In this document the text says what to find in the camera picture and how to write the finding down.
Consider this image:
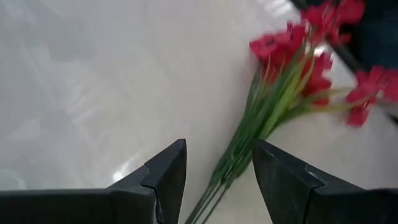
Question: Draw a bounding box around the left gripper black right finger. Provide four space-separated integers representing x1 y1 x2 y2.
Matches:
251 139 398 224

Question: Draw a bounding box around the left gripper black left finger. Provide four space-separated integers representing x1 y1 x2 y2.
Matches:
0 138 188 224

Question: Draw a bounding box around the red artificial flower bunch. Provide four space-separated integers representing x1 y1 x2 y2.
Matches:
185 0 398 224

